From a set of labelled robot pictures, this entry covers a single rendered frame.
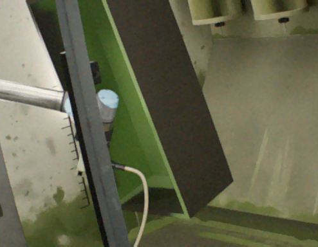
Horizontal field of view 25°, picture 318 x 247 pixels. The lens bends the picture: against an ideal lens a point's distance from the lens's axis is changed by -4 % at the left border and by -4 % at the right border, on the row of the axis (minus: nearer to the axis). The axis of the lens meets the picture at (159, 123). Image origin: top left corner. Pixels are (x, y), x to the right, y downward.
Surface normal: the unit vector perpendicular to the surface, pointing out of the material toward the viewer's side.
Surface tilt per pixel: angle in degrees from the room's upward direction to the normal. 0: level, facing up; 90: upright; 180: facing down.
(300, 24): 90
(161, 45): 90
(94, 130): 90
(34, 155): 90
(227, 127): 57
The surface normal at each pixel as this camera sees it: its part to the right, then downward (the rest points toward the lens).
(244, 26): -0.77, 0.27
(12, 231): 0.61, 0.04
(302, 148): -0.76, -0.29
